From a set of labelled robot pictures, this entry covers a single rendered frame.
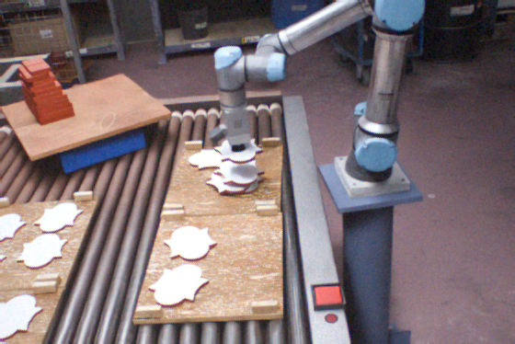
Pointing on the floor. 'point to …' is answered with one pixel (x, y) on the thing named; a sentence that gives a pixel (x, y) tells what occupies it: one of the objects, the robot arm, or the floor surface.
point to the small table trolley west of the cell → (348, 50)
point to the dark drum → (451, 30)
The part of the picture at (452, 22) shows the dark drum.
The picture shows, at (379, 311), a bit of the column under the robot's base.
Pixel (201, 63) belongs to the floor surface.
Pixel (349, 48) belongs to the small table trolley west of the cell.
